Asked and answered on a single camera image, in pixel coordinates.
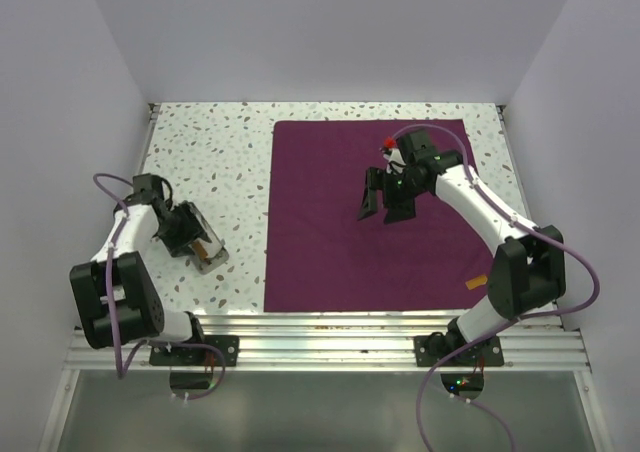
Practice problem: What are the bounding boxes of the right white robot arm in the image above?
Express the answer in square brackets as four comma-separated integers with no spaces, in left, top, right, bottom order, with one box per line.
[358,125,566,365]

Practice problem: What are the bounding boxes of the metal instrument tray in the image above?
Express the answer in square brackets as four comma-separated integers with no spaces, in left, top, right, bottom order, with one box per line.
[189,203,229,275]

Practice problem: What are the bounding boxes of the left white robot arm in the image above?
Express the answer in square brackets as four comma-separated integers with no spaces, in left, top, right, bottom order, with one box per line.
[69,174,223,365]

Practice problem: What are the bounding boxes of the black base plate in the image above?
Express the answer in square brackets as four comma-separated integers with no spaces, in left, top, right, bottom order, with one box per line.
[413,332,505,368]
[149,335,240,367]

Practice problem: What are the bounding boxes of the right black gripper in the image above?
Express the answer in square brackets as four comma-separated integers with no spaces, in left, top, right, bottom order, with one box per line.
[358,166,427,225]

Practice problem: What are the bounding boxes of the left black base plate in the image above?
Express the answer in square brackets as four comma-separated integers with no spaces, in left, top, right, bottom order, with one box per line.
[149,335,240,367]

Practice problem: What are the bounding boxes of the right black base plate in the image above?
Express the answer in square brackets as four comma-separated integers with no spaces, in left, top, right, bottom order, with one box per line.
[413,332,505,368]

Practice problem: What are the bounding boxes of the purple cloth mat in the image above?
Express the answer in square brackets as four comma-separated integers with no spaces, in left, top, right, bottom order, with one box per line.
[264,120,492,312]

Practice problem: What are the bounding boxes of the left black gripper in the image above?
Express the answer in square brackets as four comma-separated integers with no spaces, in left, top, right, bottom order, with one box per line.
[156,201,209,257]

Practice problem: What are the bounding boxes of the aluminium rail frame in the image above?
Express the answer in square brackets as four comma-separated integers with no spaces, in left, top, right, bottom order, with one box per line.
[41,102,612,451]

